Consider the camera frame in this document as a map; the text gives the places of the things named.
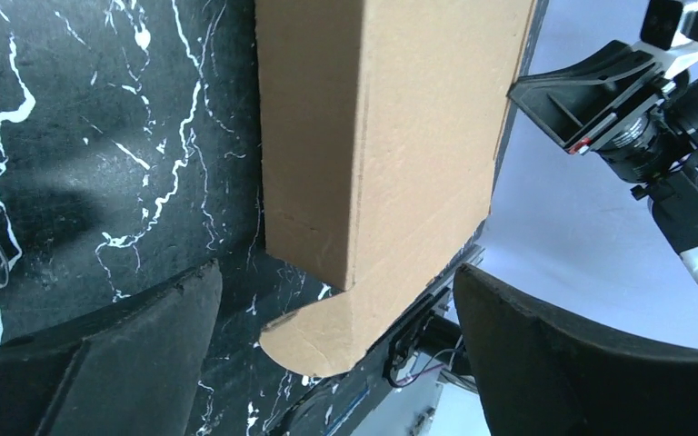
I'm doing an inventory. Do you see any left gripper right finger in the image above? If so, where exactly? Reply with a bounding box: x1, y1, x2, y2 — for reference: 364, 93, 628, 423
454, 264, 698, 435

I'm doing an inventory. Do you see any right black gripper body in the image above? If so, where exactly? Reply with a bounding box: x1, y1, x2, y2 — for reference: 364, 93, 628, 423
589, 90, 698, 183

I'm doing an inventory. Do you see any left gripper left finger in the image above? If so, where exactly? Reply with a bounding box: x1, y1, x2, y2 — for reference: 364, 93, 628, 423
0, 262, 223, 435

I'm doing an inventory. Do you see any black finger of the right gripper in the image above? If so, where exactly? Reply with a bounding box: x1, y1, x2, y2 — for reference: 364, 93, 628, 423
508, 40, 663, 151

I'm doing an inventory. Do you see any brown cardboard box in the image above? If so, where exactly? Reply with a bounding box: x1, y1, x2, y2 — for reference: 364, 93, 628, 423
255, 1, 537, 377

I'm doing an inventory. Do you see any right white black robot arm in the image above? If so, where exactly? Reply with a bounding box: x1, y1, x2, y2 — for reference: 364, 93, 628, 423
508, 41, 698, 285

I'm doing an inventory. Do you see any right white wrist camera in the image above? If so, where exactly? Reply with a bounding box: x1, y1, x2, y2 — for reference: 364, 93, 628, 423
631, 0, 698, 80

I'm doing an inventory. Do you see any aluminium rail base frame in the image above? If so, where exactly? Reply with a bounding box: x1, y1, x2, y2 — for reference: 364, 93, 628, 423
263, 242, 483, 435

